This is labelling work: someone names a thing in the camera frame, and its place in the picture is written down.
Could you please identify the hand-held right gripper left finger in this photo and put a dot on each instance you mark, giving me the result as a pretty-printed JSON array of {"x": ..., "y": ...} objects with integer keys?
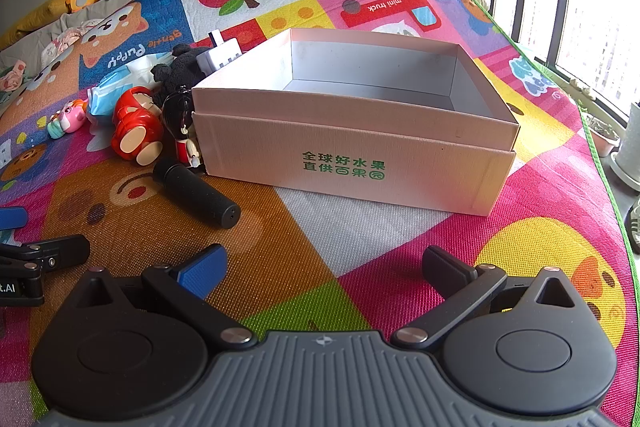
[{"x": 199, "y": 271}]

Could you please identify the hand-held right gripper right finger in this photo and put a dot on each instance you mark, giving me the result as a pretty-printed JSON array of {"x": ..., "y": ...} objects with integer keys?
[{"x": 442, "y": 269}]

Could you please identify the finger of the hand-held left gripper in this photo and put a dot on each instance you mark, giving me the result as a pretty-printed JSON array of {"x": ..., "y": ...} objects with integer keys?
[
  {"x": 60, "y": 252},
  {"x": 12, "y": 218}
]

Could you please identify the small pink toy figurine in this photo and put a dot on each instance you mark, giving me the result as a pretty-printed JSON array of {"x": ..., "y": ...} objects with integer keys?
[{"x": 70, "y": 117}]

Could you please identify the brown cardboard box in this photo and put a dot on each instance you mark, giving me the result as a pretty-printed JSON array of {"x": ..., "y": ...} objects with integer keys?
[{"x": 350, "y": 147}]

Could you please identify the red figurine toy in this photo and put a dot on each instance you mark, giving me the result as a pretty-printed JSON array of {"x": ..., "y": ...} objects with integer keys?
[{"x": 135, "y": 112}]

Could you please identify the black-haired doll figurine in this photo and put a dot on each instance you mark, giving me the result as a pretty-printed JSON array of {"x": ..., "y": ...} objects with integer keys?
[{"x": 177, "y": 109}]

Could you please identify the blue wet wipes pack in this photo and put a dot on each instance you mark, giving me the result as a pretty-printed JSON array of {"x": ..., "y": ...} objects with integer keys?
[{"x": 115, "y": 87}]

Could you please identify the black plush toy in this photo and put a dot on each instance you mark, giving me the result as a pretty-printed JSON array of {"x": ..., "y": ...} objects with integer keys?
[{"x": 182, "y": 67}]

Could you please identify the white power adapter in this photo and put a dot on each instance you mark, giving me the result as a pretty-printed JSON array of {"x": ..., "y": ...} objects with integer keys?
[{"x": 216, "y": 58}]

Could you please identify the colourful cartoon play mat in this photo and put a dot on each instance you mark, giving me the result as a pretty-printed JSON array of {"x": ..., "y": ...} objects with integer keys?
[{"x": 300, "y": 237}]

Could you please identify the small floral cloth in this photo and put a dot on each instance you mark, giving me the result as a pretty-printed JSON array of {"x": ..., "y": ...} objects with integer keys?
[{"x": 10, "y": 77}]

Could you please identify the floral clothes pile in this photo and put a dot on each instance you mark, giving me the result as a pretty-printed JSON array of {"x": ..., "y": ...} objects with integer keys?
[{"x": 65, "y": 39}]

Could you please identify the grey shoe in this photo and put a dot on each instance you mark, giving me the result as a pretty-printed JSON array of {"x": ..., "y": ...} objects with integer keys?
[{"x": 634, "y": 224}]

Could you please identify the yellow cushion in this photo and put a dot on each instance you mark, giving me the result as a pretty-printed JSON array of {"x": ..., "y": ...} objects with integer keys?
[{"x": 35, "y": 19}]

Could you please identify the white planter with plant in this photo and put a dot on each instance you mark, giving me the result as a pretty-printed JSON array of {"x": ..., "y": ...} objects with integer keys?
[{"x": 600, "y": 134}]

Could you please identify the white round pot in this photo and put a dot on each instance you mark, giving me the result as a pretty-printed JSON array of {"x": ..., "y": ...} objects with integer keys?
[{"x": 630, "y": 152}]

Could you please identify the grey sofa cover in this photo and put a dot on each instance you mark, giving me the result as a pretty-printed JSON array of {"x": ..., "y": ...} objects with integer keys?
[{"x": 125, "y": 1}]

